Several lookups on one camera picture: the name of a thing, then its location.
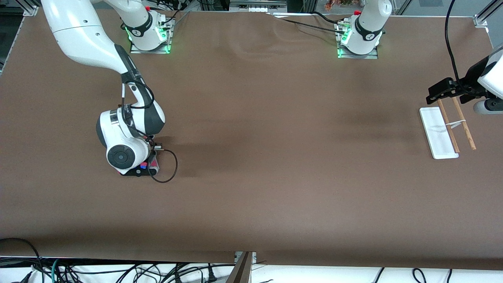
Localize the grey power strip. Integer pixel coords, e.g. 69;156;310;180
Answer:
230;0;287;12

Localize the grey table support post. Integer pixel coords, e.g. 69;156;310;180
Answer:
226;252;254;283

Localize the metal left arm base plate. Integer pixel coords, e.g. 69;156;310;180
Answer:
337;24;379;59

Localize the aluminium frame corner bracket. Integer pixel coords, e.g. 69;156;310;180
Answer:
473;0;503;28
22;0;40;16

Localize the brown table cover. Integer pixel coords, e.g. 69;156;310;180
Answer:
0;7;503;271

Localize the orange background object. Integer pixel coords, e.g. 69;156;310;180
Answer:
325;0;355;11

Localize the long black tabletop cable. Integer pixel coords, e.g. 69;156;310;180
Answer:
269;14;345;33

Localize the short black tabletop cable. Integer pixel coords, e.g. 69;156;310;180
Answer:
310;11;343;24

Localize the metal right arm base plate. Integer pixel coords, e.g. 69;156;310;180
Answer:
130;16;172;54

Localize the black arched floor cable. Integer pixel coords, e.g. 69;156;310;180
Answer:
0;237;43;276

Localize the white rectangular tray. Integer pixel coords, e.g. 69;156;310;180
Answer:
419;94;477;160

